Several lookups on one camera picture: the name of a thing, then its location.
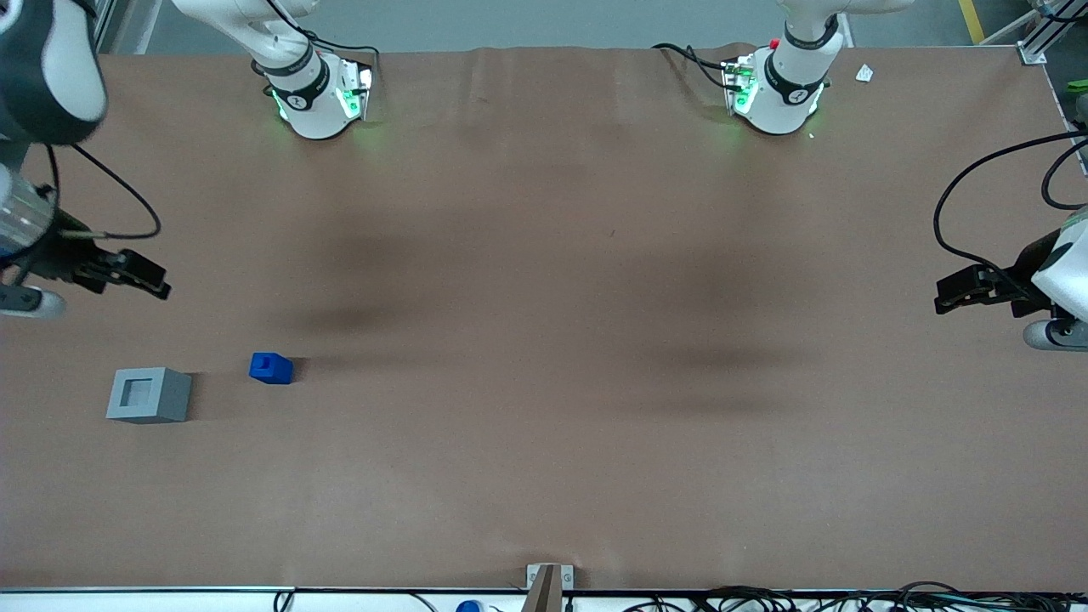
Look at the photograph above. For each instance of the metal base connector bracket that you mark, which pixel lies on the metal base connector bracket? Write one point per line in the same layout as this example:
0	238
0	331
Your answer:
357	92
738	85

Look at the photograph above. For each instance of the blue round cap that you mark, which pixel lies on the blue round cap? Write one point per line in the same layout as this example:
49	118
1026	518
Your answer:
468	607

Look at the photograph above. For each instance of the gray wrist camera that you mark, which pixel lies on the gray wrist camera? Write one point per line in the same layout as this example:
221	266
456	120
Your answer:
25	302
1058	335

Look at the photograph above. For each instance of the white table edge rail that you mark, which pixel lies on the white table edge rail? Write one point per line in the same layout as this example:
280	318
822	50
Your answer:
170	602

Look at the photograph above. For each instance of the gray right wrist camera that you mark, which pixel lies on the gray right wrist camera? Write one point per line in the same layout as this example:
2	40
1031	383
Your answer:
25	302

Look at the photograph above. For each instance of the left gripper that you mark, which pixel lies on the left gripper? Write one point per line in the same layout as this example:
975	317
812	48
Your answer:
1023	274

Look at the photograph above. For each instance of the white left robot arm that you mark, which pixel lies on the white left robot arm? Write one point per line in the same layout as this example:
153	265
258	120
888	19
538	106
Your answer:
784	100

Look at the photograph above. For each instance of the small white paper scrap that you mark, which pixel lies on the small white paper scrap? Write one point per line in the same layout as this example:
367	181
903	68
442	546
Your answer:
864	73

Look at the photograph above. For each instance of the small green object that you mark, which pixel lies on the small green object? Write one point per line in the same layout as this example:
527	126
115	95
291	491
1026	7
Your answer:
1079	87

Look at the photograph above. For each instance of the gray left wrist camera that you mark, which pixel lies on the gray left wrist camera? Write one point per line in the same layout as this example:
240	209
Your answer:
1058	335

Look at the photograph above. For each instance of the brown paper table cover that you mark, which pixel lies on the brown paper table cover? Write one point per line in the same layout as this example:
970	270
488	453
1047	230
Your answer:
544	357

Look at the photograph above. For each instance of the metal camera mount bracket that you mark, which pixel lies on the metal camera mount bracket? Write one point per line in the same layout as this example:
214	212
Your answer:
549	586

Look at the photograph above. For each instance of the aluminium frame profile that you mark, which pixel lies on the aluminium frame profile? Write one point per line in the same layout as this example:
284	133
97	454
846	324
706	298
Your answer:
1039	42
115	25

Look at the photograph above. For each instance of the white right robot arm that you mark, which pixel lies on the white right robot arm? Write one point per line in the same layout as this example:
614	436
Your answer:
316	102

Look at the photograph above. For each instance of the gray square base block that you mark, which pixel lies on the gray square base block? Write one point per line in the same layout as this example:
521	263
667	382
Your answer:
146	395

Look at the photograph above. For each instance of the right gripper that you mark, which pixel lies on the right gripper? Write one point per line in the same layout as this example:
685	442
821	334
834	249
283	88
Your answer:
58	257

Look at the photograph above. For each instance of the blue plastic part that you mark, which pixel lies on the blue plastic part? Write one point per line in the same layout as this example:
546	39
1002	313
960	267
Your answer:
270	369

